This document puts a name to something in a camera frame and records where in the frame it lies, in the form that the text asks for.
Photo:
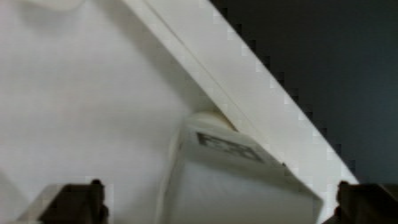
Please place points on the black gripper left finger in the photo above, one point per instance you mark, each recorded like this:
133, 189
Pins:
69, 204

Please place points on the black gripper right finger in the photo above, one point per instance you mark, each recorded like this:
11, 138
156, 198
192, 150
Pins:
366, 204

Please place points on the white table leg with tag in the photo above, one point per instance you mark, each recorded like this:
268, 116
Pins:
229, 186

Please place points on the white square tabletop part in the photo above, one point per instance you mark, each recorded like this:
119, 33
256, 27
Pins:
114, 65

